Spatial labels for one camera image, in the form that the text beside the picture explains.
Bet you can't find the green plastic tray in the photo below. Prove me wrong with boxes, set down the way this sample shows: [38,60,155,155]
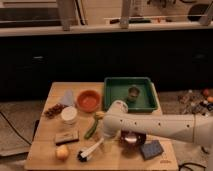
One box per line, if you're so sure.
[104,77,158,113]

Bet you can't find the white cup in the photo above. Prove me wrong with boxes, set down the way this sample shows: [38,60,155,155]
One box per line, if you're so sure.
[61,106,77,124]

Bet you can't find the blue sponge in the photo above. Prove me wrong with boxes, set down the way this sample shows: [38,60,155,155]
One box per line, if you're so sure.
[140,140,164,160]

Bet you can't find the dark purple bowl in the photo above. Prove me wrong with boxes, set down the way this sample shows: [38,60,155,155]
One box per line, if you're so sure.
[120,131,146,147]

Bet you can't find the yellow corn cob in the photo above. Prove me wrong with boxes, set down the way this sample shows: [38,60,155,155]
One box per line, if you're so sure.
[95,111,105,120]

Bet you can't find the light blue cone cup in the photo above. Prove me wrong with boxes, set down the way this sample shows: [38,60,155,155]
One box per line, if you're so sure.
[59,90,75,106]

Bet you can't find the brown rectangular block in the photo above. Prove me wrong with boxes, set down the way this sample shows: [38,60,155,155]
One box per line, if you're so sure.
[54,131,79,145]

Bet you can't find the green bean pod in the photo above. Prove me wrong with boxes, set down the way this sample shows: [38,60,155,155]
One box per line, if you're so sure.
[84,116,99,140]

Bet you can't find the red orange bowl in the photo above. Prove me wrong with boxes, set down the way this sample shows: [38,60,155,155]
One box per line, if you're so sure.
[76,90,101,113]

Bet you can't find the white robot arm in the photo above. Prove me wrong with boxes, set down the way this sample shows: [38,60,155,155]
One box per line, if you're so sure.
[103,100,213,148]

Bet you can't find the bunch of brown grapes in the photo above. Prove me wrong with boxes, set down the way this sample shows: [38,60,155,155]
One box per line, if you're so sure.
[44,104,65,119]

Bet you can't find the white dish brush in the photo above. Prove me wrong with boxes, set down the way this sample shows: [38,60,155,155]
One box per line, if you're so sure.
[77,138,104,162]

